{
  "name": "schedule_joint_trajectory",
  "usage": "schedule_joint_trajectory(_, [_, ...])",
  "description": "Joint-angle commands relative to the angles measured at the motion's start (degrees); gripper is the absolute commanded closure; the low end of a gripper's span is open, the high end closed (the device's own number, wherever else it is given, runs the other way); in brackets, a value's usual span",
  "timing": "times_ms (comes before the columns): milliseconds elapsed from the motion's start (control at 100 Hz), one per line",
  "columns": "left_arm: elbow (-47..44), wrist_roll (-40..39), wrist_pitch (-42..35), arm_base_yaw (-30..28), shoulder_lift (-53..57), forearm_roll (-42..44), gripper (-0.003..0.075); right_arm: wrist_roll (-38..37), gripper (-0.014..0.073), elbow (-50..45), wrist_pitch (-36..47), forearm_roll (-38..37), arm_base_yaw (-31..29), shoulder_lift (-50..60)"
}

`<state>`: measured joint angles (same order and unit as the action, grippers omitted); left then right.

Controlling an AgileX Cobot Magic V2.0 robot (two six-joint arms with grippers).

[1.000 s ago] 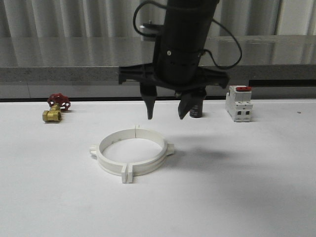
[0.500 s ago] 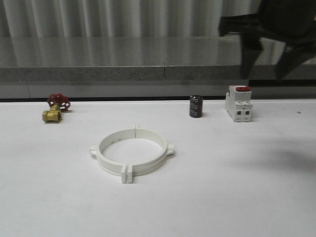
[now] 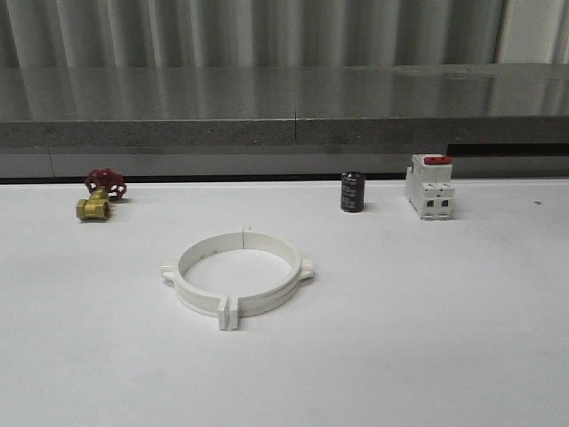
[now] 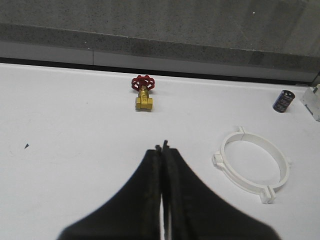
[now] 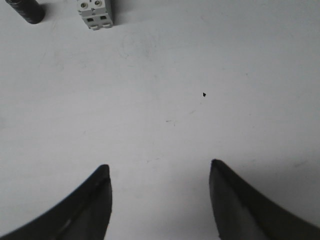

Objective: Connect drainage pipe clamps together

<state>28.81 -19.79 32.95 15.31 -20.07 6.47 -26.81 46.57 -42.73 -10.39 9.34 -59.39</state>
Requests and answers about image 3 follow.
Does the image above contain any white half pipe clamp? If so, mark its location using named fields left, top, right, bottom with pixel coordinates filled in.
left=160, top=227, right=248, bottom=330
left=226, top=229, right=314, bottom=330

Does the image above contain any black cylindrical capacitor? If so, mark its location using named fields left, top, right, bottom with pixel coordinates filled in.
left=341, top=172, right=365, bottom=213

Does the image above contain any grey stone countertop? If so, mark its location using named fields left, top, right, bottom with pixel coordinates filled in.
left=1, top=64, right=568, bottom=156

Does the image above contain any brass valve red handwheel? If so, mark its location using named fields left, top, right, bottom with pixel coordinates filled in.
left=76, top=168, right=127, bottom=221

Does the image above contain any grey pleated curtain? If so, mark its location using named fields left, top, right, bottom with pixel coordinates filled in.
left=1, top=1, right=503, bottom=68

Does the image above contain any white circuit breaker red switch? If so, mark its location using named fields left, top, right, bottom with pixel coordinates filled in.
left=405, top=154, right=455, bottom=220

